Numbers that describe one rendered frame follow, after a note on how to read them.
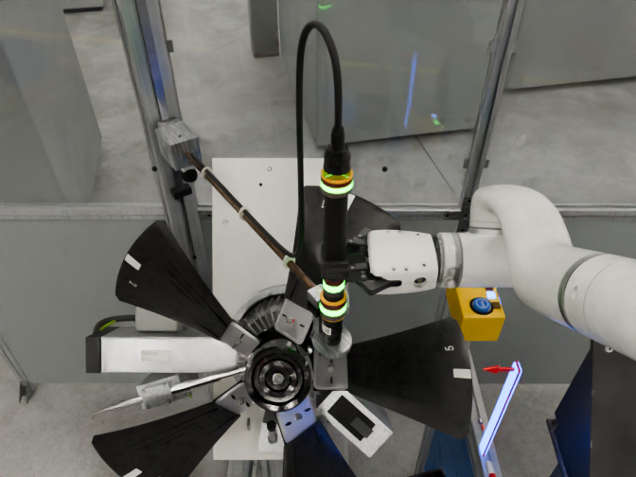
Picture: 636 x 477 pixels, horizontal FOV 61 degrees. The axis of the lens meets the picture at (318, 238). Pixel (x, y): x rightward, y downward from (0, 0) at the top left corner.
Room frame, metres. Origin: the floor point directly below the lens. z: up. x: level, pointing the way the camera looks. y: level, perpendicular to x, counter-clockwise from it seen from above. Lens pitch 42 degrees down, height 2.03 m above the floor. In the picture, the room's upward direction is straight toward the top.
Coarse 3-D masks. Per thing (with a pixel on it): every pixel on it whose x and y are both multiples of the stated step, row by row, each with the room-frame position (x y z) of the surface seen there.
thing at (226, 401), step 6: (240, 384) 0.55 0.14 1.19; (234, 390) 0.54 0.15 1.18; (240, 390) 0.55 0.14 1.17; (222, 396) 0.53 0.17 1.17; (228, 396) 0.54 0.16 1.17; (240, 396) 0.55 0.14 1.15; (246, 396) 0.55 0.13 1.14; (216, 402) 0.53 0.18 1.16; (222, 402) 0.53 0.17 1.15; (228, 402) 0.54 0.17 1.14; (234, 402) 0.54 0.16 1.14; (252, 402) 0.56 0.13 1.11; (228, 408) 0.54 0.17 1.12; (234, 408) 0.54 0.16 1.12; (240, 408) 0.55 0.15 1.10; (246, 408) 0.55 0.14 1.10
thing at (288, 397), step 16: (272, 336) 0.65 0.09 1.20; (256, 352) 0.57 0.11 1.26; (272, 352) 0.56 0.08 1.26; (288, 352) 0.56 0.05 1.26; (304, 352) 0.59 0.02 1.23; (256, 368) 0.55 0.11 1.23; (272, 368) 0.55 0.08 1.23; (288, 368) 0.55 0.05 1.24; (304, 368) 0.55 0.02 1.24; (256, 384) 0.53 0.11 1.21; (272, 384) 0.53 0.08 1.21; (288, 384) 0.53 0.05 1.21; (304, 384) 0.53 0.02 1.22; (256, 400) 0.51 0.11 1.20; (272, 400) 0.51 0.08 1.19; (288, 400) 0.51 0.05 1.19
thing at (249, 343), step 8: (232, 328) 0.62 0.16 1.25; (240, 328) 0.61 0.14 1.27; (224, 336) 0.64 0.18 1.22; (232, 336) 0.63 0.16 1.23; (248, 336) 0.61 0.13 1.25; (232, 344) 0.63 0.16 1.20; (240, 344) 0.62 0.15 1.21; (248, 344) 0.61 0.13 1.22; (256, 344) 0.60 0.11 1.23; (240, 352) 0.62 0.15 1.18; (248, 352) 0.61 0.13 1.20
